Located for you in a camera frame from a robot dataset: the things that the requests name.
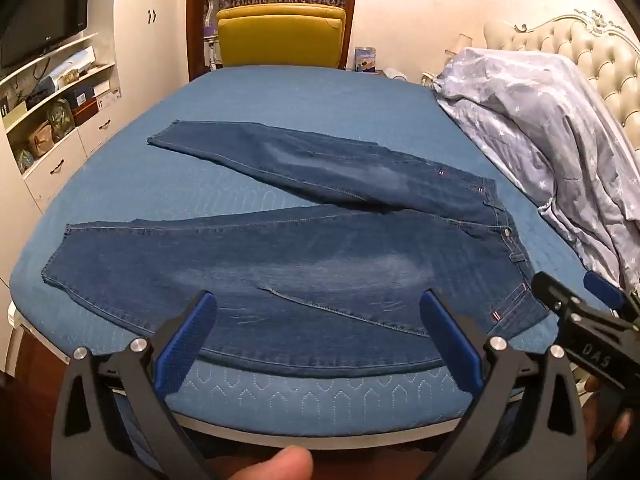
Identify white shelf unit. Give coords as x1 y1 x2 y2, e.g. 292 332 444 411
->
0 30 123 206

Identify person's left hand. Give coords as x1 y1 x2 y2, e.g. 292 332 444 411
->
250 447 314 480

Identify silver ornate frame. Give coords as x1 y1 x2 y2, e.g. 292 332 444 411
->
202 0 221 69

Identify grey star print duvet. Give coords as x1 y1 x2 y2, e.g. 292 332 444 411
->
431 46 640 293

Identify dark blue box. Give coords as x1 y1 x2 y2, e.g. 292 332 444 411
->
62 82 96 107

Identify black television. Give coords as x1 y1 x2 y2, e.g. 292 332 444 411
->
0 0 91 68

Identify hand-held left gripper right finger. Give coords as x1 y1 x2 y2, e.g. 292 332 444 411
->
420 288 591 480

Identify blue denim pants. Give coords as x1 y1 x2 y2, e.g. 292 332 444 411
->
41 120 551 378

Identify cream wardrobe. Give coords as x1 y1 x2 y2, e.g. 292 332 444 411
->
114 0 192 126

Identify yellow chair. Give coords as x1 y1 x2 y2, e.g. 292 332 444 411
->
215 4 347 70

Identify green bag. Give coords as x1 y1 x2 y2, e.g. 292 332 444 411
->
47 99 76 141

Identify person's right hand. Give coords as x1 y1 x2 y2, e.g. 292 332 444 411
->
582 375 636 446

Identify beige bag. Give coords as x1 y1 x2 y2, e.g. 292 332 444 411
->
27 122 54 159

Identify cream tufted headboard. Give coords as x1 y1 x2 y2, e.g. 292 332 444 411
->
482 10 640 151

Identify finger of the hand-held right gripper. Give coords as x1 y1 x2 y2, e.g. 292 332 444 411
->
584 270 640 321
531 271 637 387

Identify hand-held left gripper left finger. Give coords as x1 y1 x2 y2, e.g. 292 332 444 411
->
52 290 218 480

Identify brown box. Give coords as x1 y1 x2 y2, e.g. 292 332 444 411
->
72 100 101 126

